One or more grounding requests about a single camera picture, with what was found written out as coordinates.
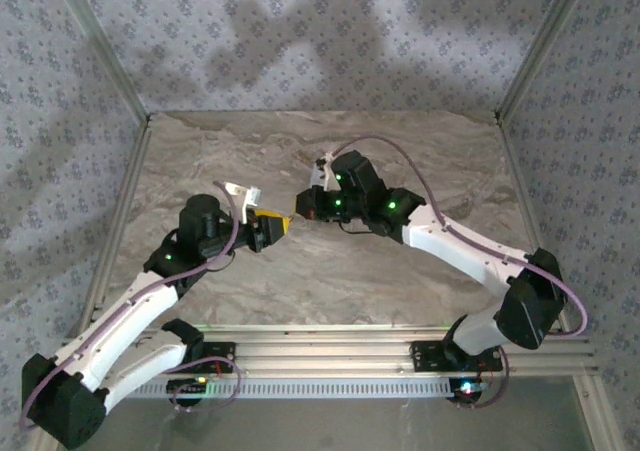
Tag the yellow padlock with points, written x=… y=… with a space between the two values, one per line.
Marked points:
x=278 y=223

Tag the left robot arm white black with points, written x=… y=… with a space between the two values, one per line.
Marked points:
x=145 y=311

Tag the left controller board green light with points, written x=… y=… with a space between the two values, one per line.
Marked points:
x=190 y=390

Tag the controller board green light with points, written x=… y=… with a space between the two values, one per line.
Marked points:
x=467 y=390
x=190 y=390

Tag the right controller board green light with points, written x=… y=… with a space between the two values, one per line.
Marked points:
x=467 y=390

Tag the aluminium side rail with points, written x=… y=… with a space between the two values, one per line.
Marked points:
x=525 y=196
x=120 y=221

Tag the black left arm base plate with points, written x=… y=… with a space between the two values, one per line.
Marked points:
x=220 y=353

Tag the aluminium cross rail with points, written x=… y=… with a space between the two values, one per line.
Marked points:
x=325 y=353

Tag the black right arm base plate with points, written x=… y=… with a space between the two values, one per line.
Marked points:
x=425 y=356

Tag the aluminium frame post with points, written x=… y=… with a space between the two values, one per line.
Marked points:
x=100 y=46
x=540 y=46

